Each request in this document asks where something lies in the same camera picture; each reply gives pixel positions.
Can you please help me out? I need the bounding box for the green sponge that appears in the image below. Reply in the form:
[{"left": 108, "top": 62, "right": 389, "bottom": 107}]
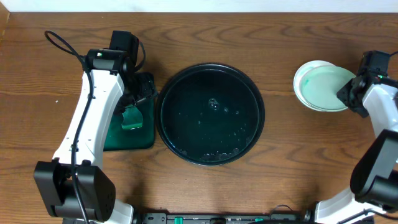
[{"left": 121, "top": 106, "right": 143, "bottom": 130}]

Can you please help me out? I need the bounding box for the white plate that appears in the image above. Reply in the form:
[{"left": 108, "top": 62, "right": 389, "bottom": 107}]
[
  {"left": 299, "top": 65, "right": 355, "bottom": 112},
  {"left": 293, "top": 60, "right": 347, "bottom": 112}
]

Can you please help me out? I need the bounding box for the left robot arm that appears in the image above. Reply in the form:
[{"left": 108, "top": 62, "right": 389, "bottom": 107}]
[{"left": 34, "top": 30, "right": 158, "bottom": 223}]

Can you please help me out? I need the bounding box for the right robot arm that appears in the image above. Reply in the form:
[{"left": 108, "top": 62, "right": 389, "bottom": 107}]
[{"left": 308, "top": 50, "right": 397, "bottom": 223}]

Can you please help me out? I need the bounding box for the black rectangular water tray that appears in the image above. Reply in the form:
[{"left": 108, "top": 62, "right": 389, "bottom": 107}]
[{"left": 104, "top": 99, "right": 155, "bottom": 151}]

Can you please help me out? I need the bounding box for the round black tray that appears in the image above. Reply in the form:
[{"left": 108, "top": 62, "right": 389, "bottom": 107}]
[{"left": 155, "top": 63, "right": 266, "bottom": 166}]

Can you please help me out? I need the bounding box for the left black cable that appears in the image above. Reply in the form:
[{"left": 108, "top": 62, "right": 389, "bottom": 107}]
[{"left": 44, "top": 30, "right": 147, "bottom": 224}]

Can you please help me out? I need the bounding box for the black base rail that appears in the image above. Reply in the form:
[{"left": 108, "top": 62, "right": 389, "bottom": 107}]
[{"left": 133, "top": 212, "right": 314, "bottom": 224}]

